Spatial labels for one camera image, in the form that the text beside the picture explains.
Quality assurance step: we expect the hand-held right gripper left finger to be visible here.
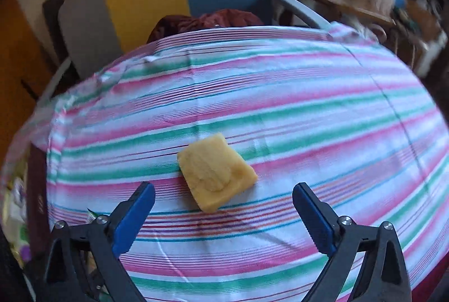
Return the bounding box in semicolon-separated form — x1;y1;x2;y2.
44;182;157;302

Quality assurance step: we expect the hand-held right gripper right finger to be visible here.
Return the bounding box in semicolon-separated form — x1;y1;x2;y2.
292;182;412;302

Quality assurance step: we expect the yellow soap bar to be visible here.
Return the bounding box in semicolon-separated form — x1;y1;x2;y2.
177;132;259;213

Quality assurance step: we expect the striped tablecloth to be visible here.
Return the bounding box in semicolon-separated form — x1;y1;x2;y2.
0;23;449;302

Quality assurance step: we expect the wooden wardrobe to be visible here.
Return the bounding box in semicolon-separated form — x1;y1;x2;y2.
0;0;58;166

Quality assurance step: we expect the maroon cloth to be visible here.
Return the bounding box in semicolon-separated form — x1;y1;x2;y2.
146;9;264;44

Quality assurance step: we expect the wooden desk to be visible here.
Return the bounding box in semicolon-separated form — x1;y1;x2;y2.
281;0;397;29

